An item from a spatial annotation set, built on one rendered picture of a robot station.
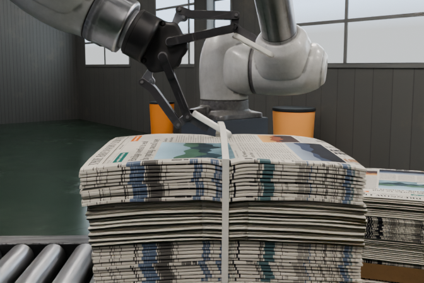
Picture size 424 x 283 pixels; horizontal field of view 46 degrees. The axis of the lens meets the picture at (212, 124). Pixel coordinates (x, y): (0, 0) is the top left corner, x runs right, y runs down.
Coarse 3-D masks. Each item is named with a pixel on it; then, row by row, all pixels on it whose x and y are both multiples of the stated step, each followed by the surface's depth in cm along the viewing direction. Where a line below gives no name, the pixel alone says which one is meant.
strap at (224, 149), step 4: (220, 124) 78; (224, 124) 78; (220, 128) 75; (224, 128) 75; (216, 132) 93; (220, 132) 73; (224, 132) 73; (220, 136) 72; (224, 136) 72; (224, 140) 70; (224, 144) 69; (224, 148) 68; (224, 152) 67; (224, 156) 66; (228, 156) 66
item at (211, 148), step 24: (216, 144) 81; (240, 144) 80; (216, 168) 66; (240, 168) 66; (216, 192) 66; (240, 192) 66; (216, 216) 67; (240, 216) 67; (216, 240) 67; (240, 240) 67; (216, 264) 68; (240, 264) 68
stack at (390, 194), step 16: (368, 176) 150; (384, 176) 150; (400, 176) 150; (416, 176) 150; (368, 192) 132; (384, 192) 131; (400, 192) 131; (416, 192) 131; (368, 208) 129; (384, 208) 127; (400, 208) 126; (416, 208) 124; (368, 224) 129; (384, 224) 128; (400, 224) 126; (416, 224) 125; (368, 240) 129; (384, 240) 128; (400, 240) 127; (416, 240) 125; (368, 256) 130; (384, 256) 129; (400, 256) 127; (416, 256) 126
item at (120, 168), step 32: (96, 160) 70; (128, 160) 68; (160, 160) 66; (192, 160) 66; (96, 192) 65; (128, 192) 66; (160, 192) 66; (192, 192) 66; (96, 224) 66; (128, 224) 66; (160, 224) 66; (192, 224) 67; (96, 256) 67; (128, 256) 67; (160, 256) 67; (192, 256) 67
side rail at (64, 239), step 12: (0, 240) 103; (12, 240) 103; (24, 240) 103; (36, 240) 103; (48, 240) 103; (60, 240) 103; (72, 240) 103; (84, 240) 103; (36, 252) 102; (72, 252) 102
